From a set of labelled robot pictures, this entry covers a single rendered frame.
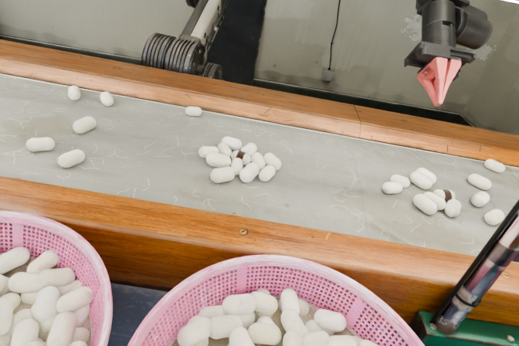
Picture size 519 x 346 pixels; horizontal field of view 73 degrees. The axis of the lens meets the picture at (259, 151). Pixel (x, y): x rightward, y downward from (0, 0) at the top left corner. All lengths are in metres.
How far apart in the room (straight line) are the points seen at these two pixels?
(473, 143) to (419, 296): 0.45
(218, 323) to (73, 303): 0.13
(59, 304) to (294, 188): 0.33
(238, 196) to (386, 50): 2.34
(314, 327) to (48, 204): 0.31
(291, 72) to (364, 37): 0.56
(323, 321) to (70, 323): 0.23
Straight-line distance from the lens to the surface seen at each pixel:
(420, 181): 0.64
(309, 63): 2.66
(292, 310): 0.39
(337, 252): 0.43
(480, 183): 0.72
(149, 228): 0.41
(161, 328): 0.36
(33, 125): 0.65
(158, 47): 0.91
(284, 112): 0.71
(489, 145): 0.87
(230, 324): 0.37
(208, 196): 0.49
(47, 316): 0.39
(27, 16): 3.03
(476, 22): 0.81
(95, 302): 0.39
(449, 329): 0.48
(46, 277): 0.41
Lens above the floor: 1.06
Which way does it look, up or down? 32 degrees down
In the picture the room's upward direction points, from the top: 12 degrees clockwise
